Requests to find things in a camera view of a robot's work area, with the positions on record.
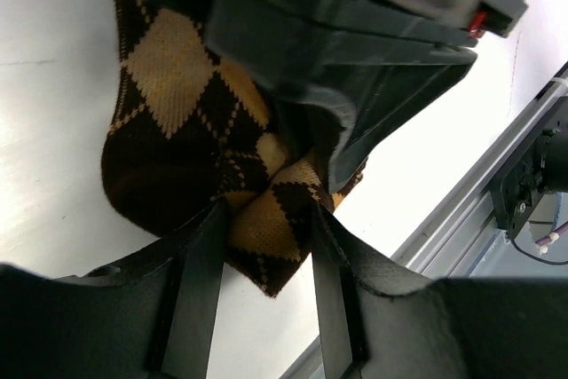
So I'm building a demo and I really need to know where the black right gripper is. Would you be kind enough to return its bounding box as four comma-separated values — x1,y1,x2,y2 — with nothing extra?
149,0,528,192

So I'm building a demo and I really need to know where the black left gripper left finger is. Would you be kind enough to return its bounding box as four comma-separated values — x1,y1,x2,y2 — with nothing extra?
1,201,228,378

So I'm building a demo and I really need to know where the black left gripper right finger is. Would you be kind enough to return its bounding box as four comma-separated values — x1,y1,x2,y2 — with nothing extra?
312,205,567,378

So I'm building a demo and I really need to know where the brown argyle sock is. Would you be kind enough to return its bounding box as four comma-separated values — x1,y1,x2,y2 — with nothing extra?
101,0,362,297

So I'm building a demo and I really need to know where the aluminium frame rail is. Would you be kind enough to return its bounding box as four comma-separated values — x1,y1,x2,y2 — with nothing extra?
286,68,567,378

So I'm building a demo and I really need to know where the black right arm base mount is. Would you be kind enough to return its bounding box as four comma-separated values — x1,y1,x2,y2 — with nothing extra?
489,98,567,240

